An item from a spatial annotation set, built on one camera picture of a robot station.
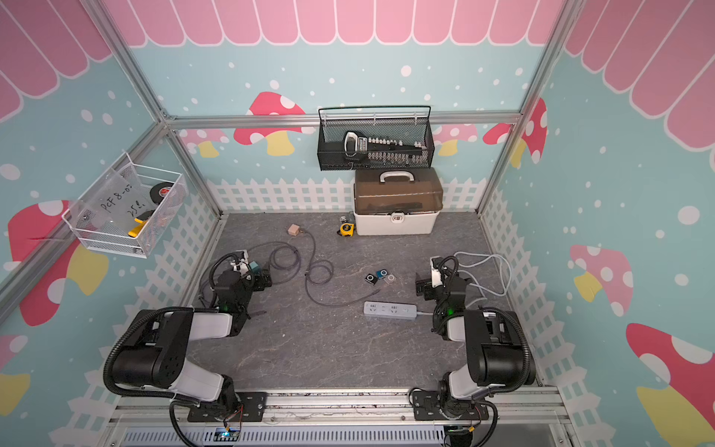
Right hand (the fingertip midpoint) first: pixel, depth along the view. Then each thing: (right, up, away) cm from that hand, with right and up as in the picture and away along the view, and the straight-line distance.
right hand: (432, 270), depth 94 cm
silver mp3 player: (-13, -3, +6) cm, 15 cm away
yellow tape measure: (-30, +14, +19) cm, 38 cm away
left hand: (-60, +1, 0) cm, 60 cm away
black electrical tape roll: (-82, +25, -14) cm, 87 cm away
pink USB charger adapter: (-52, +14, +19) cm, 57 cm away
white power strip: (-15, -12, -4) cm, 20 cm away
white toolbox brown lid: (-11, +25, +10) cm, 29 cm away
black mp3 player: (-21, -4, +6) cm, 22 cm away
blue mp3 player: (-17, -2, +6) cm, 18 cm away
